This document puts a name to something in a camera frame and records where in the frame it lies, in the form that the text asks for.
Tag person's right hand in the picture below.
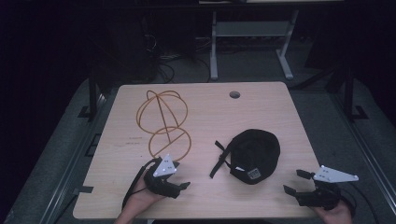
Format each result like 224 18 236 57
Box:
312 200 355 224

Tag aluminium floor rail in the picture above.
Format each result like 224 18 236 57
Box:
38 90 118 224
328 91 396 216

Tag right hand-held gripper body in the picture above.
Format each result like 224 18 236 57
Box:
294 164 360 211

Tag person's left hand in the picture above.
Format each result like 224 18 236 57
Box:
123 176 166 219

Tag bundle of floor cables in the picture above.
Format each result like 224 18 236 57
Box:
143 32 213 84

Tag grey metal desk frame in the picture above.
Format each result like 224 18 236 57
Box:
209 8 301 81

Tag black cap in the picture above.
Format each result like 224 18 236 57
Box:
209 128 281 186

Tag orange wire hat stand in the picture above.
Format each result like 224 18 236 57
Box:
135 90 192 163

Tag black metal stand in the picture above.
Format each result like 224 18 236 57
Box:
340 66 370 121
78 69 106 120

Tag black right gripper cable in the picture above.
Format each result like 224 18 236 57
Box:
339 182 380 224

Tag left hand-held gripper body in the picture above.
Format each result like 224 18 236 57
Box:
143 153 182 200

